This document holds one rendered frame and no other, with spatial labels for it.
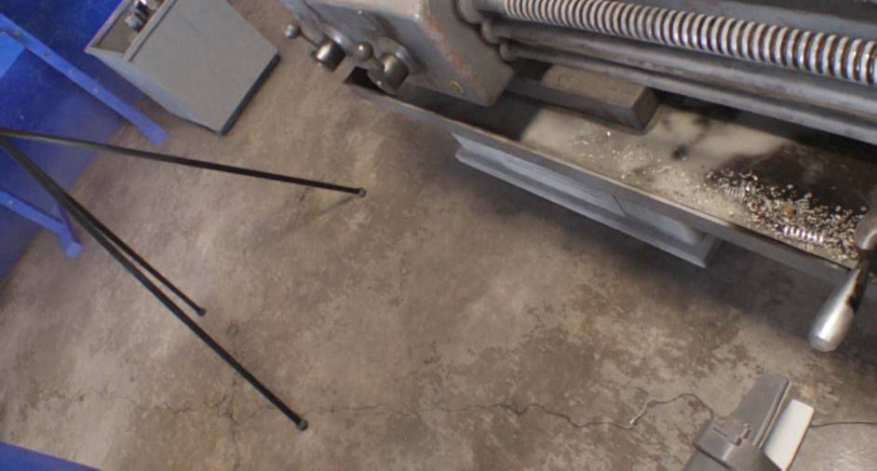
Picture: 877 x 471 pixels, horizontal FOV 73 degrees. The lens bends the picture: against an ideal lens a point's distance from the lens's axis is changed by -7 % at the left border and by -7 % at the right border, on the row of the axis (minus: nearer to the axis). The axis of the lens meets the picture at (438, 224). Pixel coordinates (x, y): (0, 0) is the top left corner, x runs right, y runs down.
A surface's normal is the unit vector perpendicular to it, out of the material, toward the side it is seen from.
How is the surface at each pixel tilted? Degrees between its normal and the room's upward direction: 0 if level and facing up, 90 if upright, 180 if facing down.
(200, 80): 90
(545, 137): 0
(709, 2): 90
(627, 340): 0
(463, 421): 0
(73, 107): 90
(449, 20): 90
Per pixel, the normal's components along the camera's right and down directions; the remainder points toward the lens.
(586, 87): -0.54, -0.48
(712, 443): -0.66, -0.55
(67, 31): 0.62, 0.34
